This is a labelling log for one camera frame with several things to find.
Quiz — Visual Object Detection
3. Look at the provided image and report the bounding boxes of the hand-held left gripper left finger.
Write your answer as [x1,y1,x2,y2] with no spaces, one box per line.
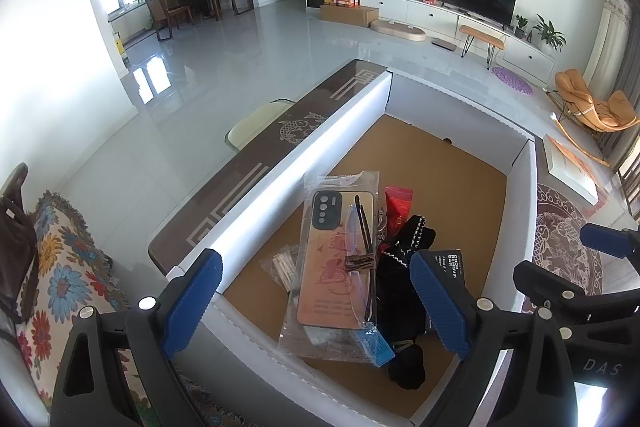
[50,248,224,427]

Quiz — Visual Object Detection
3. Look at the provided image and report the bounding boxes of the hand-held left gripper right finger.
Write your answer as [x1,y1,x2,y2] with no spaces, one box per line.
[409,249,578,427]

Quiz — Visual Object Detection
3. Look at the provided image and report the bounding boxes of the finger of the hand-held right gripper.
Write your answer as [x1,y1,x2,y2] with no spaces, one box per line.
[580,223,640,259]
[514,261,593,308]

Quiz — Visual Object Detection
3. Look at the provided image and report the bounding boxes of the black carton box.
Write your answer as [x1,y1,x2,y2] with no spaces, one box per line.
[425,249,468,335]

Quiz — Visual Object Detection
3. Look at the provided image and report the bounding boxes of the black cloth with white trim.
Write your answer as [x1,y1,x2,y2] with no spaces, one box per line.
[375,214,437,343]

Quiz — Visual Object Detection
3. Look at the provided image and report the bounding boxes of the black fluffy cloth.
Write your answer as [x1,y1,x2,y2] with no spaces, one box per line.
[387,341,427,390]

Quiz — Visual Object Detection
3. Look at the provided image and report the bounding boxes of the blue and white carton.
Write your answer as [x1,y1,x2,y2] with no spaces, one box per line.
[367,329,396,367]

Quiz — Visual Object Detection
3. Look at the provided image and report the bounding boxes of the cotton swab pack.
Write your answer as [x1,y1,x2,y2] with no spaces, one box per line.
[260,244,301,293]

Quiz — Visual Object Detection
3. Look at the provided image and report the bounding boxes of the red snack packet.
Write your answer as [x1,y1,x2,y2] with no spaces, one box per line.
[384,186,415,235]

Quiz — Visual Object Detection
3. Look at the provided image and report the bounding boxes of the eyeglasses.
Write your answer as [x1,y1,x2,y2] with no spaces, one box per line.
[344,196,378,325]

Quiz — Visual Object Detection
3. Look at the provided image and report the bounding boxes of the bagged orange phone case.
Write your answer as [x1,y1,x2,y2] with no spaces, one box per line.
[277,171,396,365]

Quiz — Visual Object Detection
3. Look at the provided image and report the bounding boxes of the large white cardboard box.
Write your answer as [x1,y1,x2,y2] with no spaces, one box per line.
[165,68,538,427]

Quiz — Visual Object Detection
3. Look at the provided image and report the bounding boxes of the flat white box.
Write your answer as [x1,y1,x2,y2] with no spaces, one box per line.
[542,134,613,208]

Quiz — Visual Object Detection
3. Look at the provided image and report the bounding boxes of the orange rocking chair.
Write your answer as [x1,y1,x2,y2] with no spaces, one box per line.
[544,68,640,168]

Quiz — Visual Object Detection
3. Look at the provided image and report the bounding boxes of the grey curtain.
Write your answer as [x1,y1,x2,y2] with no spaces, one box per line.
[612,32,640,148]

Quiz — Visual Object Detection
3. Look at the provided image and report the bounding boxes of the dark brown bag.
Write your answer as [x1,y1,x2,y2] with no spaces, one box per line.
[0,163,38,325]

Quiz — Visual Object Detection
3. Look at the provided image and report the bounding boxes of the purple round mat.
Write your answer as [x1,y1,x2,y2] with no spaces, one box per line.
[491,66,535,95]

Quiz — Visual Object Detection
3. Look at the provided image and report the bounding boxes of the pale yellow chair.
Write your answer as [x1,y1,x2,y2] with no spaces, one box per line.
[225,99,296,152]

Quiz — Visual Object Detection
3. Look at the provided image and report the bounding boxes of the pale patterned curtain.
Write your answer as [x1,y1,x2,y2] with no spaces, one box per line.
[586,0,635,100]

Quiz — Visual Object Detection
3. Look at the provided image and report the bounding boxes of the large green potted plant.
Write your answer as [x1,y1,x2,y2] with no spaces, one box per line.
[532,14,567,54]

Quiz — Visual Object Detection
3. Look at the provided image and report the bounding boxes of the wooden bench with hairpin legs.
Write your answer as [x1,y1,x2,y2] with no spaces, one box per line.
[459,25,507,70]

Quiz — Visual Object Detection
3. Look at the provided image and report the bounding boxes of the oval beige floor cushion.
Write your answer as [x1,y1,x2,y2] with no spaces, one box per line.
[371,19,427,42]

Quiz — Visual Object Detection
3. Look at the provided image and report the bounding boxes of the white TV cabinet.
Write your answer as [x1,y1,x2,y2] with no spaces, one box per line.
[360,0,557,85]

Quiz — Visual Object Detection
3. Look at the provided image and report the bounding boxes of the brown cardboard box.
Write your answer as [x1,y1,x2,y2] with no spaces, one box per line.
[320,4,380,28]

